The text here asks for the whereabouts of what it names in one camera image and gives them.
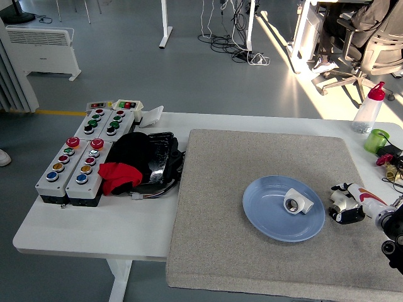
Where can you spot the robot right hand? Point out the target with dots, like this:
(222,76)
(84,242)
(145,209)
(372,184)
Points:
(362,196)

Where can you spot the white tee pipe small grey insert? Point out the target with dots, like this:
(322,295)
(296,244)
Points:
(338,199)

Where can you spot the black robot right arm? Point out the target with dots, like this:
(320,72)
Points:
(395,226)

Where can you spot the blue plate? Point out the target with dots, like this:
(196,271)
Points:
(270,220)

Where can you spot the green translucent cup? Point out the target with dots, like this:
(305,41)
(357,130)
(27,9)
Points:
(373,143)

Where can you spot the black power adapter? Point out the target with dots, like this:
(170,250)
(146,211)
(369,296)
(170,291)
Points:
(393,148)

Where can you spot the clear squeeze bottle red cap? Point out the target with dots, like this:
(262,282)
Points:
(368,113)

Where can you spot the grey-brown mat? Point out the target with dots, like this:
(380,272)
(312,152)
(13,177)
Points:
(220,204)

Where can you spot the grey office chair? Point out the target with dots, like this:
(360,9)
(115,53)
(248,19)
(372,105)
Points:
(385,50)

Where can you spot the person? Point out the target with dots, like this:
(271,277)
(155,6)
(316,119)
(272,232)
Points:
(362,19)

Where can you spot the white desk leg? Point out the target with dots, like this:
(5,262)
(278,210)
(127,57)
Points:
(165,28)
(250,28)

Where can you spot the black glossy device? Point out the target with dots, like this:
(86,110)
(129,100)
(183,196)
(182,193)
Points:
(160,157)

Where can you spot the black cloth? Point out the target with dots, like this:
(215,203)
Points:
(130,151)

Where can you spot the white table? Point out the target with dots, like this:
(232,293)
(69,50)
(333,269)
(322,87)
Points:
(126,220)

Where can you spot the red cloth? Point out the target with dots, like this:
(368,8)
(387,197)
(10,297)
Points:
(118,176)

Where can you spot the three-button control box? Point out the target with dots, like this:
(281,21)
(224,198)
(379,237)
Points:
(86,121)
(124,121)

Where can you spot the five-button control box with emergency stop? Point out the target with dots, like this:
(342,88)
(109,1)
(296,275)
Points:
(52,187)
(82,188)

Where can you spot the white panel heater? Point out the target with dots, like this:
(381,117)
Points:
(44,53)

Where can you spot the white shoe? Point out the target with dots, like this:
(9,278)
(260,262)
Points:
(3,158)

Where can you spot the grey folding partition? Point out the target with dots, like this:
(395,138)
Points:
(12,81)

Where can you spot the black round stand base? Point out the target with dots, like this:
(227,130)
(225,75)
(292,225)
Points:
(19,17)

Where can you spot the white desk frame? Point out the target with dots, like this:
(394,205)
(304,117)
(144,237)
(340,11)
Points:
(303,34)

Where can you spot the cream switch box red green buttons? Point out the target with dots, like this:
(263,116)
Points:
(121,103)

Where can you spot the small grey switch plate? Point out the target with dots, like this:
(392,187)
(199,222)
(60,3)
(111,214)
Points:
(97,105)

